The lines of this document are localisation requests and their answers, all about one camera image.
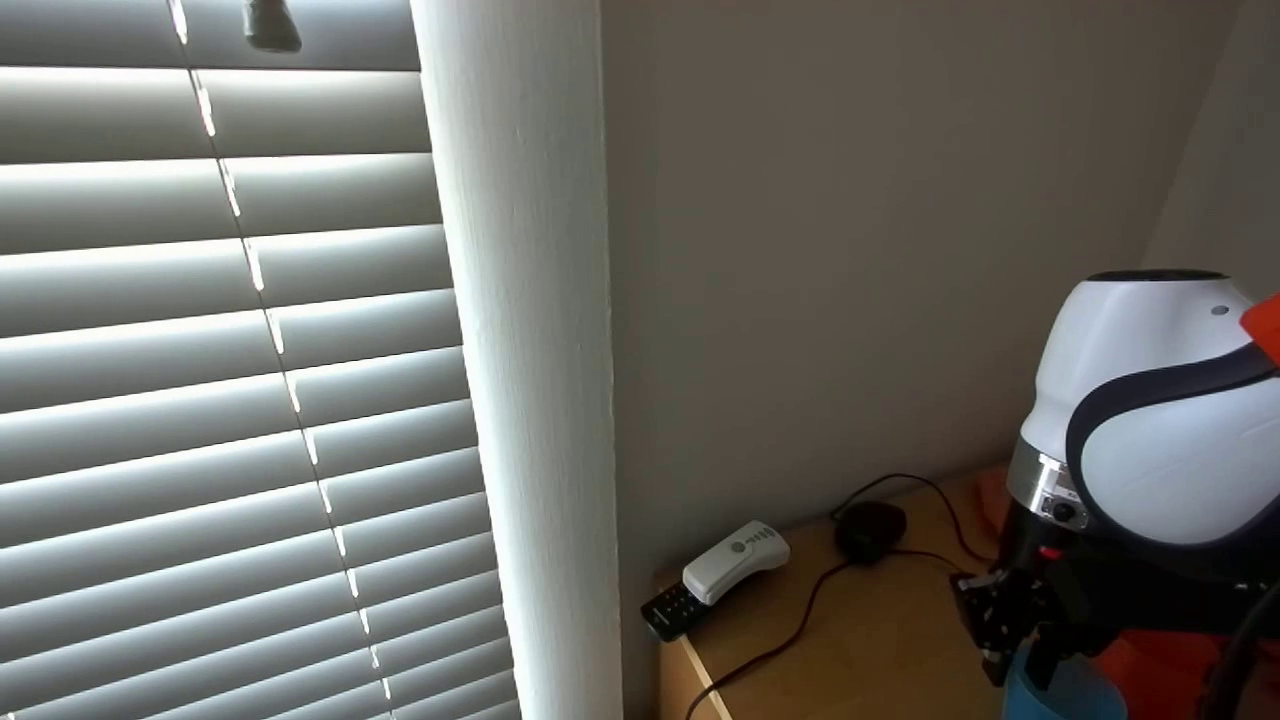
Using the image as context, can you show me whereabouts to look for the black remote control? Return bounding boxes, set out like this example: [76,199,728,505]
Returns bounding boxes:
[640,585,710,640]

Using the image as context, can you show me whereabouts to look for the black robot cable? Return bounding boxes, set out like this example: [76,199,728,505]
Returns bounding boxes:
[1194,585,1280,720]

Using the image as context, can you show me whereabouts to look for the black mouse cable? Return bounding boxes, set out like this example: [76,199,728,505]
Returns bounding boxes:
[680,470,1000,720]

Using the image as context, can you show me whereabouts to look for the white window blinds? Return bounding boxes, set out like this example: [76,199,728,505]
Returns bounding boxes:
[0,0,522,720]

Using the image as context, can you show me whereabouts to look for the orange plastic cup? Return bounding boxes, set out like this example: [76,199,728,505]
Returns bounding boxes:
[1102,634,1224,720]

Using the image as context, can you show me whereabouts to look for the blue plastic cup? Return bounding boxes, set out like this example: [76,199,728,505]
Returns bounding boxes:
[1000,645,1130,720]

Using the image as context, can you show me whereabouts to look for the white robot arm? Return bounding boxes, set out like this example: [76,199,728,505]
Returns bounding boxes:
[951,270,1280,679]

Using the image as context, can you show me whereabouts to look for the black computer mouse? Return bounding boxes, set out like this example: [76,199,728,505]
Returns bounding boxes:
[838,501,910,565]

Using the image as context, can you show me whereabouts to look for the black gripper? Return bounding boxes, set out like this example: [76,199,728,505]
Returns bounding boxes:
[950,505,1280,688]

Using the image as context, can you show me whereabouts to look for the wooden dresser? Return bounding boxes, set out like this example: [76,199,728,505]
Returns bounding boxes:
[656,490,1000,720]

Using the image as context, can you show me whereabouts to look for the white remote control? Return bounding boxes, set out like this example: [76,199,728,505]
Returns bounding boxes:
[680,519,794,608]

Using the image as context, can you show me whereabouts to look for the orange towel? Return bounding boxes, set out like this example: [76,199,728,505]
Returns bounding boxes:
[972,470,1008,542]

